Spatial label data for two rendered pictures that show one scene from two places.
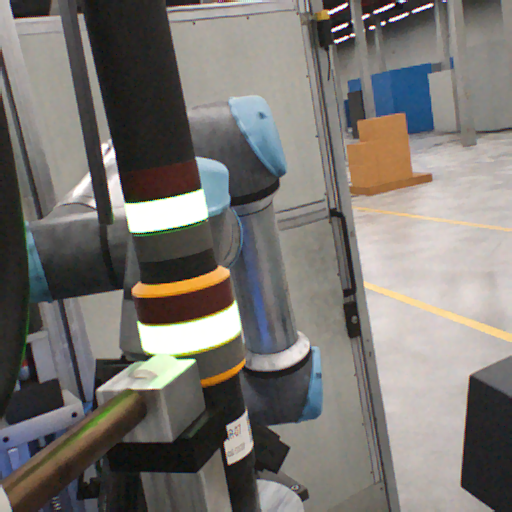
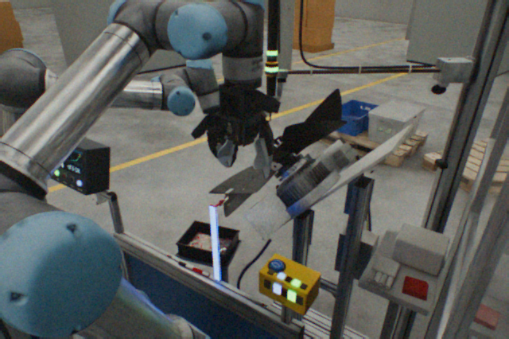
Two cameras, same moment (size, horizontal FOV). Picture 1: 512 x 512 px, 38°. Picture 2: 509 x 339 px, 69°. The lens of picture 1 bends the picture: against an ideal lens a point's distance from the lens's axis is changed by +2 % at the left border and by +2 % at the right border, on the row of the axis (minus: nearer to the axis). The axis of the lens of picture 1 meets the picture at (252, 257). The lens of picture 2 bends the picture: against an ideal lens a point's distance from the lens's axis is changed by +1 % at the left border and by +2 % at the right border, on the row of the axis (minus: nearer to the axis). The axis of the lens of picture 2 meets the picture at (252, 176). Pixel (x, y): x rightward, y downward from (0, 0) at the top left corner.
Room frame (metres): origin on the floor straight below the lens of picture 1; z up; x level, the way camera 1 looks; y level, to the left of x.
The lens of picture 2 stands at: (0.92, 1.14, 1.86)
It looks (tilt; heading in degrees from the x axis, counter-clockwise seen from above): 30 degrees down; 244
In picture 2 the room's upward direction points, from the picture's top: straight up
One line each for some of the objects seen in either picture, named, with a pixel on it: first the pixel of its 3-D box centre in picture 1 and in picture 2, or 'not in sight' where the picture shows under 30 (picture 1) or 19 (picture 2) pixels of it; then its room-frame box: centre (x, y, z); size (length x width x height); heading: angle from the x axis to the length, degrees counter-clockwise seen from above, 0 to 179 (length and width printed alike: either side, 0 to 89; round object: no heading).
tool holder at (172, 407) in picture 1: (203, 452); (273, 84); (0.31, 0.04, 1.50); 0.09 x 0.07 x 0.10; 156
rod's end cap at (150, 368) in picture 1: (156, 385); not in sight; (0.28, 0.05, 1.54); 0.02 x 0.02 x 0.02; 66
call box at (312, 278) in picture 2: not in sight; (289, 284); (0.47, 0.47, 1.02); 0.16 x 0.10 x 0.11; 121
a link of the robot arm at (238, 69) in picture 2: not in sight; (243, 67); (0.64, 0.52, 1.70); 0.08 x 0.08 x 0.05
